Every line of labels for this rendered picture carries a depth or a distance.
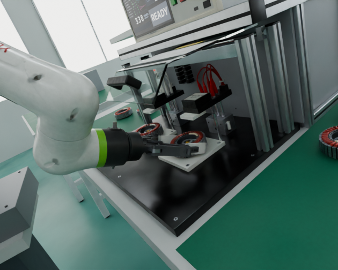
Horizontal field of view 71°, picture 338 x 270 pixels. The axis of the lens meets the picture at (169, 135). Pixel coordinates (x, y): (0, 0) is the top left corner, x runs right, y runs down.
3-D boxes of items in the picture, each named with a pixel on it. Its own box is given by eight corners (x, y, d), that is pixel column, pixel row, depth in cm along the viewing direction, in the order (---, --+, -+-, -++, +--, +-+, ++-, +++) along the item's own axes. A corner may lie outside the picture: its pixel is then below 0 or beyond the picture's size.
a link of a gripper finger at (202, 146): (185, 143, 62) (186, 143, 61) (205, 142, 66) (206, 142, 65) (184, 154, 62) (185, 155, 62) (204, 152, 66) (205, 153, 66)
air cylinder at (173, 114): (179, 126, 94) (175, 113, 92) (169, 124, 100) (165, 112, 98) (189, 120, 96) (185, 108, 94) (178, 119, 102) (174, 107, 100)
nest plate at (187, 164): (188, 172, 63) (186, 168, 62) (159, 159, 75) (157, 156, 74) (225, 144, 69) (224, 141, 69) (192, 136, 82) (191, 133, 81)
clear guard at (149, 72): (153, 105, 42) (140, 73, 40) (106, 101, 62) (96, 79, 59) (262, 49, 56) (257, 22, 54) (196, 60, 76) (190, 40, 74)
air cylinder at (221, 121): (226, 135, 74) (221, 120, 72) (209, 132, 80) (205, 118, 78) (236, 128, 77) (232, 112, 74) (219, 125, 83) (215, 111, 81)
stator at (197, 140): (187, 163, 65) (183, 151, 63) (165, 154, 74) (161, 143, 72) (215, 143, 70) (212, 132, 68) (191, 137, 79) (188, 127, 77)
